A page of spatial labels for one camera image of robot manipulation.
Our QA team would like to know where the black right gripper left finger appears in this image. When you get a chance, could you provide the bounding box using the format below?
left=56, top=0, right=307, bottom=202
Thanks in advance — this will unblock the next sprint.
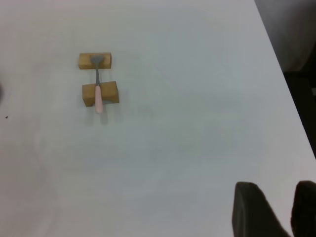
left=231, top=182, right=293, bottom=237

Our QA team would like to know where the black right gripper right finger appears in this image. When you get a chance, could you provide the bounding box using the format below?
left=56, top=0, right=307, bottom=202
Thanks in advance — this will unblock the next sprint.
left=290, top=180, right=316, bottom=237

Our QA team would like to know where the pink handled metal spoon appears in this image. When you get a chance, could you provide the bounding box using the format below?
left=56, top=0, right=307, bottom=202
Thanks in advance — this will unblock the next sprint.
left=90, top=55, right=104, bottom=114

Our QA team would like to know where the black metal stand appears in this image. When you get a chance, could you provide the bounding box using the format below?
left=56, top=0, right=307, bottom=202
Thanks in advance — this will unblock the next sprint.
left=283, top=71, right=316, bottom=158

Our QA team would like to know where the arched wooden block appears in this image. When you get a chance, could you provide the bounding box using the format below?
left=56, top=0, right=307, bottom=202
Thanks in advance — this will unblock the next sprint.
left=81, top=80, right=120, bottom=108

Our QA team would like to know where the rectangular wooden block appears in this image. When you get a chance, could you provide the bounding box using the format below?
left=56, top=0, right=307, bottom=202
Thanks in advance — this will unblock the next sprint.
left=79, top=52, right=113, bottom=70

